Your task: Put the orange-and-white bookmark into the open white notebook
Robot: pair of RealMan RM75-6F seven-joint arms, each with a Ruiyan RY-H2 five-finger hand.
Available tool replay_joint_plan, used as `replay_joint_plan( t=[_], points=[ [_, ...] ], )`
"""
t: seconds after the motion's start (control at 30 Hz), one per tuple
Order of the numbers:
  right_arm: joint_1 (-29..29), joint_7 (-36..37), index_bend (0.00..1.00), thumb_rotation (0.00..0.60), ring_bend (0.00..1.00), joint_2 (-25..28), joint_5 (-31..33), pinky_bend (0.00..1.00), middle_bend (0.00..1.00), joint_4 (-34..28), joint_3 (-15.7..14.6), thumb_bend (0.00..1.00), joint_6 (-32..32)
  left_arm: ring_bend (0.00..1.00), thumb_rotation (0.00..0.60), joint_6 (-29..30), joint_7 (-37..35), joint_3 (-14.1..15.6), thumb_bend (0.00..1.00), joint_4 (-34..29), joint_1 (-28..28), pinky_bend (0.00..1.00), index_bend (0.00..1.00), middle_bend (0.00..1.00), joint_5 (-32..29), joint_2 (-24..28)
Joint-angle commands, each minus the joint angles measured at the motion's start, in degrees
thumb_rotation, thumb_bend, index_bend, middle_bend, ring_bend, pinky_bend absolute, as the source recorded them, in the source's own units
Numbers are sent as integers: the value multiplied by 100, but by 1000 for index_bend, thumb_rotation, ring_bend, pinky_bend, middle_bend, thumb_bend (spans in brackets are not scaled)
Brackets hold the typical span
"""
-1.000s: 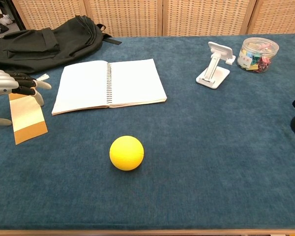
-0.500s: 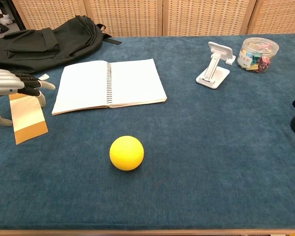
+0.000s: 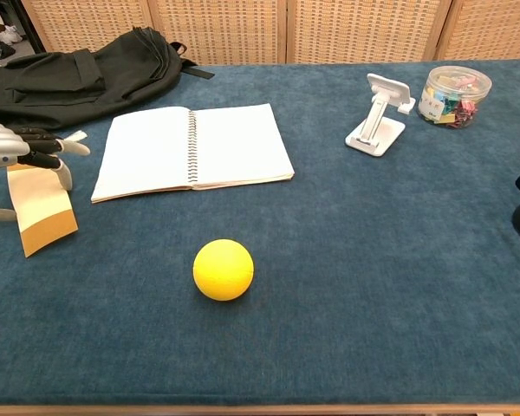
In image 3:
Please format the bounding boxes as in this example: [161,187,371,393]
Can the yellow ball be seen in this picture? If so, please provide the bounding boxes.
[192,238,255,302]

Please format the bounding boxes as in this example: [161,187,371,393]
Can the blue table cloth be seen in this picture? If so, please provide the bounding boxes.
[0,59,520,407]

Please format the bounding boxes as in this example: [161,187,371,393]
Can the white folding phone stand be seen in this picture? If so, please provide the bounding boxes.
[344,73,417,159]

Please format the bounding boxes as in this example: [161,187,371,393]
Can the woven wooden folding screen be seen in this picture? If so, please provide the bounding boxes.
[20,0,520,66]

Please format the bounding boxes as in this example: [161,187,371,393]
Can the clear jar of binder clips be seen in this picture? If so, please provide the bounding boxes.
[417,65,493,130]

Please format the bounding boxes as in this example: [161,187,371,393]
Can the white spiral notebook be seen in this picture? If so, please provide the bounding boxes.
[90,102,296,205]

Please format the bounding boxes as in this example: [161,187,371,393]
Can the black backpack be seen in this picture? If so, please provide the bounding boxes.
[0,26,216,131]

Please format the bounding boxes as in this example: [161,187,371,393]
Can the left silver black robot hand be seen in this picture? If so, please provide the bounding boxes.
[0,120,91,223]

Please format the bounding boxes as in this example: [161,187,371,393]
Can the white shoes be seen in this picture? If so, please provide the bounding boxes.
[0,23,23,43]

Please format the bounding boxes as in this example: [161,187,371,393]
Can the orange and white bookmark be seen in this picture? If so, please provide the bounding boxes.
[6,129,88,258]

